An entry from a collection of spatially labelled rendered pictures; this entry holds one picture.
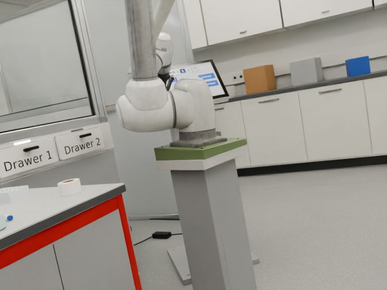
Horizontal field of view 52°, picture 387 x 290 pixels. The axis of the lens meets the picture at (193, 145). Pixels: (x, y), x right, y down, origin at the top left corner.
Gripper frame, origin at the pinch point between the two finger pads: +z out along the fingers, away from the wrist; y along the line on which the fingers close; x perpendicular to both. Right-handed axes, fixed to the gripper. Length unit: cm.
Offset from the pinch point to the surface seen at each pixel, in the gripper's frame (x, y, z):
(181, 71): -19.7, -17.2, 4.2
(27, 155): 36, 68, -20
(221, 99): 5.7, -33.6, 5.7
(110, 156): 21.1, 34.1, 16.7
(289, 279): 105, -40, 35
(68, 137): 23, 51, -9
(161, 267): 68, 18, 80
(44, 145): 30, 61, -16
